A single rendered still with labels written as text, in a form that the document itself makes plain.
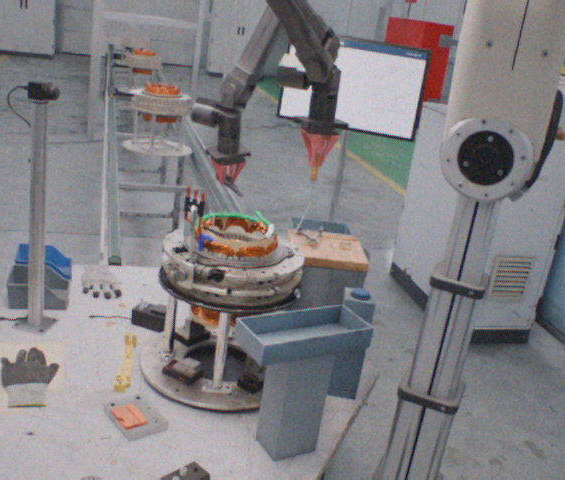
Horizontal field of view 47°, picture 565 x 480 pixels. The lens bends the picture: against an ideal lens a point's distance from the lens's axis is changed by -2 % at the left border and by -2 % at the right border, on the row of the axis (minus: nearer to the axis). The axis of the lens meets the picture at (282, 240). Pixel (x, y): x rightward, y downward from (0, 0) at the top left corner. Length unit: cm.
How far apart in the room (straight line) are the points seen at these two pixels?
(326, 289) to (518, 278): 230
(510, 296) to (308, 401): 264
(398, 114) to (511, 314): 181
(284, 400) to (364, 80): 146
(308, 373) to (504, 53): 67
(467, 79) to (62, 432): 101
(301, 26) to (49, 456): 93
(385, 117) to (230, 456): 147
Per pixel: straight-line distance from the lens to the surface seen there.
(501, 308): 388
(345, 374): 158
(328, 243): 173
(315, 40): 127
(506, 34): 115
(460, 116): 120
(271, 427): 136
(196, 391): 151
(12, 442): 140
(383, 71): 246
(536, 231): 379
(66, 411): 147
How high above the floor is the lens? 162
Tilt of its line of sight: 19 degrees down
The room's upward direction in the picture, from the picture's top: 9 degrees clockwise
